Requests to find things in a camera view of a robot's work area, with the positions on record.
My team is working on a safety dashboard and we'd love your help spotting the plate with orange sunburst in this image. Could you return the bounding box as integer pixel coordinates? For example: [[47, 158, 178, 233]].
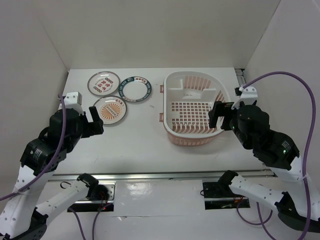
[[93, 95, 128, 126]]

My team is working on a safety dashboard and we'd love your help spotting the plate with red characters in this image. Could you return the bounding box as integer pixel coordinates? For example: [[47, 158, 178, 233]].
[[87, 71, 120, 96]]

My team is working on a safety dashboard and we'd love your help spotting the plate with green rim band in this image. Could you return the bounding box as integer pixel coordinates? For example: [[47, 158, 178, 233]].
[[118, 76, 152, 103]]

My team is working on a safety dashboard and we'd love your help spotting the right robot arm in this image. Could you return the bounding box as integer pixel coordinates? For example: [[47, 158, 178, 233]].
[[208, 101, 307, 231]]

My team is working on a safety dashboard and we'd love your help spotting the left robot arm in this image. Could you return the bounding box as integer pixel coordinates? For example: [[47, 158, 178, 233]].
[[0, 106, 109, 240]]

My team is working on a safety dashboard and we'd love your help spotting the white and pink dish rack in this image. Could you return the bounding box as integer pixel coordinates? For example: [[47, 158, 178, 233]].
[[159, 71, 231, 147]]

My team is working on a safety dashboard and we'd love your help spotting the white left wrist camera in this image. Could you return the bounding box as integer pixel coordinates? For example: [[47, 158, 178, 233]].
[[63, 91, 83, 113]]

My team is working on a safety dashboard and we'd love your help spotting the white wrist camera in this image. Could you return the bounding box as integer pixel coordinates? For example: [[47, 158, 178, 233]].
[[231, 86, 258, 110], [63, 91, 83, 113]]

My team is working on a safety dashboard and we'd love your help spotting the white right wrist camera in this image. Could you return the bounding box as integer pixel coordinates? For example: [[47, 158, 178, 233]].
[[231, 86, 258, 110]]

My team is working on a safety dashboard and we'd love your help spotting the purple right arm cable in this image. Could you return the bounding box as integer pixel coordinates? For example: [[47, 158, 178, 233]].
[[236, 71, 315, 240]]

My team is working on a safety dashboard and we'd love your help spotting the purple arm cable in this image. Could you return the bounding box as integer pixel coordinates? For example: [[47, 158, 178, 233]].
[[236, 71, 315, 240], [0, 94, 70, 201]]

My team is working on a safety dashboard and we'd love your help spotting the aluminium right side rail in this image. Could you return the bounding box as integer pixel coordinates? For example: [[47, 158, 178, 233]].
[[234, 68, 247, 86]]

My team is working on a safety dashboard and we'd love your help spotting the aluminium rail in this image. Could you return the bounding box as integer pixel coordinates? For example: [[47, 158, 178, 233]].
[[234, 68, 247, 86], [49, 169, 277, 183]]

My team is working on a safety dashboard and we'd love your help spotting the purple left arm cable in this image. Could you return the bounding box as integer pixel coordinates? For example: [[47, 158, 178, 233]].
[[0, 94, 70, 201]]

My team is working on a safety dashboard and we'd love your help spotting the aluminium front rail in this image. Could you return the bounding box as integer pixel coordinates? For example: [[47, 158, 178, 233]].
[[49, 169, 277, 183]]

